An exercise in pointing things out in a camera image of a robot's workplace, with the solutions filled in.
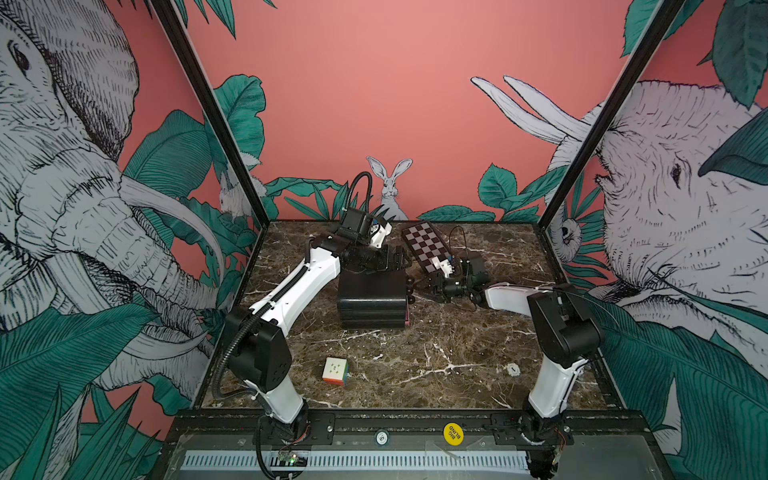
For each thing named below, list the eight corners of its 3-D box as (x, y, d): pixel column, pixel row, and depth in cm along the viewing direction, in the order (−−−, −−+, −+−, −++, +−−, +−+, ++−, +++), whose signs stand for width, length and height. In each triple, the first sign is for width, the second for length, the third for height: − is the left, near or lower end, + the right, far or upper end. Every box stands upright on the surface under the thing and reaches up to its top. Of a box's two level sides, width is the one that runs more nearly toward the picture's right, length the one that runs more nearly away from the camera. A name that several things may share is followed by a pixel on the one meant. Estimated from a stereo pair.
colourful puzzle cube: (325, 385, 83) (321, 379, 78) (328, 364, 86) (324, 357, 82) (346, 385, 83) (344, 379, 78) (348, 364, 86) (346, 357, 82)
